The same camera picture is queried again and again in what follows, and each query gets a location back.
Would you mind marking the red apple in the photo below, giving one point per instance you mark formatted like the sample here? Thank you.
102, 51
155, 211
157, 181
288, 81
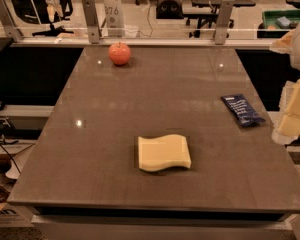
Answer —
119, 53

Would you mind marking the left metal bracket post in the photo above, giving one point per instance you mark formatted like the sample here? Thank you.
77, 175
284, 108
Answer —
8, 23

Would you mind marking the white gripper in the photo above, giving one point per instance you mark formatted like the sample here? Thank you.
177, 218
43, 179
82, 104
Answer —
288, 125

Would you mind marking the green plastic bin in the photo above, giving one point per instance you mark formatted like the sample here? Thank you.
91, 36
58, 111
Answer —
276, 23

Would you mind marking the dark blue snack packet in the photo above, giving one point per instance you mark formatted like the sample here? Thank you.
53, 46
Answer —
242, 110

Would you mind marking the metal bracket post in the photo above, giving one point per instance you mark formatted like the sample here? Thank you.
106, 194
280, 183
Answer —
222, 23
90, 14
8, 23

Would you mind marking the right metal bracket post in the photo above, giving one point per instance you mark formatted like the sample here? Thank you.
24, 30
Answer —
222, 23

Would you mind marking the middle metal bracket post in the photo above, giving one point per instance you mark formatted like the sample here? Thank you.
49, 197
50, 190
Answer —
90, 14

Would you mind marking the clear acrylic barrier panel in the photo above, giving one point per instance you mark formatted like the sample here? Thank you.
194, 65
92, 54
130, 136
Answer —
183, 33

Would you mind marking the white numbered pillar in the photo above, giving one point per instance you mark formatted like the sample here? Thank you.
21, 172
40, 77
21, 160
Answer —
114, 18

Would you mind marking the yellow wavy sponge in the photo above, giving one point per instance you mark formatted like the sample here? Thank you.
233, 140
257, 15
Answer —
155, 154

